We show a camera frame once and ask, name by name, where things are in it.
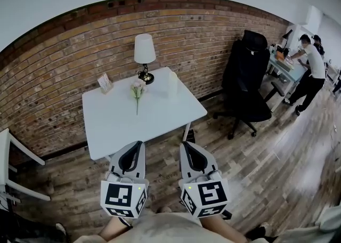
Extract white shade table lamp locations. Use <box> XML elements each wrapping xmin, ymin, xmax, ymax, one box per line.
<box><xmin>133</xmin><ymin>34</ymin><xmax>157</xmax><ymax>85</ymax></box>

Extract person's right forearm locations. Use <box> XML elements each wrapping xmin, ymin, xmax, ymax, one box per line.
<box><xmin>199</xmin><ymin>214</ymin><xmax>240</xmax><ymax>237</ymax></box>

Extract person's left forearm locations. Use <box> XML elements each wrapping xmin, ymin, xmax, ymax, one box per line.
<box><xmin>98</xmin><ymin>216</ymin><xmax>134</xmax><ymax>241</ymax></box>

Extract white table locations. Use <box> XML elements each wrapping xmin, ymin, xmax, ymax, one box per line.
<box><xmin>82</xmin><ymin>66</ymin><xmax>208</xmax><ymax>161</ymax></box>

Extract pink flowers bunch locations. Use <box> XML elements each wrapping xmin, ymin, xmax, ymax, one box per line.
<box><xmin>129</xmin><ymin>80</ymin><xmax>147</xmax><ymax>116</ymax></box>

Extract black office chair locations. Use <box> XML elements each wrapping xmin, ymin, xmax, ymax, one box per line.
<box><xmin>212</xmin><ymin>29</ymin><xmax>273</xmax><ymax>141</ymax></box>

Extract wooden card stand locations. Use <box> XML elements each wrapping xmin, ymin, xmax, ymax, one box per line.
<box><xmin>96</xmin><ymin>74</ymin><xmax>114</xmax><ymax>95</ymax></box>

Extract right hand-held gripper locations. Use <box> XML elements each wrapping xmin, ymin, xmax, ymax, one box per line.
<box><xmin>178</xmin><ymin>142</ymin><xmax>230</xmax><ymax>218</ymax></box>

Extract black desk lamp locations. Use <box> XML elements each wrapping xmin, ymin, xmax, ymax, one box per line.
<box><xmin>281</xmin><ymin>29</ymin><xmax>294</xmax><ymax>56</ymax></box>

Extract person's beige shirt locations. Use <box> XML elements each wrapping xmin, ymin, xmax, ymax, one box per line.
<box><xmin>90</xmin><ymin>209</ymin><xmax>270</xmax><ymax>243</ymax></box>

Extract white vase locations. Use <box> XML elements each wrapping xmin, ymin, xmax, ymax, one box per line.
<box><xmin>167</xmin><ymin>71</ymin><xmax>179</xmax><ymax>99</ymax></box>

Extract person's black shoe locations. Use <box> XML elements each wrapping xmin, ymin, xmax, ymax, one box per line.
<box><xmin>245</xmin><ymin>222</ymin><xmax>270</xmax><ymax>240</ymax></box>

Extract glass top desk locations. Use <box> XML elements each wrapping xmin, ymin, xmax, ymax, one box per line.
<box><xmin>263</xmin><ymin>47</ymin><xmax>307</xmax><ymax>112</ymax></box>

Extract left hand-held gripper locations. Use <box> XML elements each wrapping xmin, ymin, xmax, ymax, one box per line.
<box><xmin>100</xmin><ymin>140</ymin><xmax>150</xmax><ymax>219</ymax></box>

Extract dark wrist strap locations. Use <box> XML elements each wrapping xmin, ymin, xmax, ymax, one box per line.
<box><xmin>118</xmin><ymin>216</ymin><xmax>133</xmax><ymax>228</ymax></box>

